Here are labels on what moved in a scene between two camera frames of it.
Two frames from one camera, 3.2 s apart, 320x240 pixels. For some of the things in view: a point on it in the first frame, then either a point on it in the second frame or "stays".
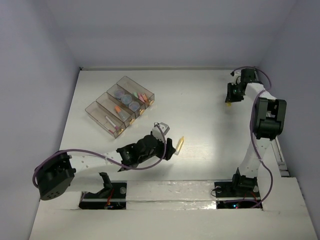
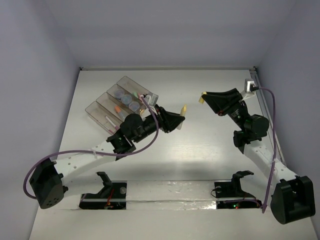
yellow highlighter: x=179 y=145 to x=182 y=113
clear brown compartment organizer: x=116 y=108 stays
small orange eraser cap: x=117 y=109 stays
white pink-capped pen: x=115 y=126 stays
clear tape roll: x=119 y=94 stays
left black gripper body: x=169 y=149 to x=162 y=119
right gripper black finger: x=231 y=96 to x=229 y=102
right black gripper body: x=239 y=93 to x=242 y=127
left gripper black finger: x=170 y=149 to x=167 y=121
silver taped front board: x=152 y=195 stays
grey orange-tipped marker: x=123 y=115 stays
